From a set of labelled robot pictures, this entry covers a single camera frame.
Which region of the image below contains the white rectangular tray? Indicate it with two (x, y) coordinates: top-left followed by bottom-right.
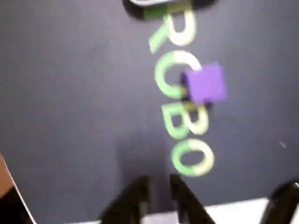
(122, 0), (179, 8)

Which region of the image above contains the purple cube block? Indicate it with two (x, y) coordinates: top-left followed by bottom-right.
(181, 62), (228, 105)

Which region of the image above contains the black curved plastic piece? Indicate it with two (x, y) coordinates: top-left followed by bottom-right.
(260, 181), (299, 224)

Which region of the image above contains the black mat with green lettering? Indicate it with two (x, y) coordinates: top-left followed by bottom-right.
(0, 0), (299, 224)

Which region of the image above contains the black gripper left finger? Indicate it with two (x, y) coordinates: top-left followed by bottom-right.
(100, 176), (150, 224)

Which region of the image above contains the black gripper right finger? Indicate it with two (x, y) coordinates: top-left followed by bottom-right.
(169, 174), (216, 224)

